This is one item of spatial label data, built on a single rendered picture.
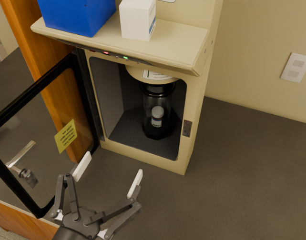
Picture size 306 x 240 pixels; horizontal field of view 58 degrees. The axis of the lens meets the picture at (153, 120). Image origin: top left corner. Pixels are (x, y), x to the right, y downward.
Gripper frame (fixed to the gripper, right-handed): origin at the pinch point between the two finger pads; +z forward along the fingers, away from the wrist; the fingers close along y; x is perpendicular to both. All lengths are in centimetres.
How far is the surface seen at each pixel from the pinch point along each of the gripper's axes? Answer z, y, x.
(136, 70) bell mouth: 21.8, 2.7, -11.2
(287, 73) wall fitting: 62, -38, 9
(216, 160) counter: 29.1, -23.2, 28.5
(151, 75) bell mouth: 21.4, -1.6, -11.4
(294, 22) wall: 62, -34, -10
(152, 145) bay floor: 22.2, -1.3, 20.9
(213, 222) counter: 7.2, -27.2, 28.5
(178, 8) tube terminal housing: 19.3, -7.9, -31.3
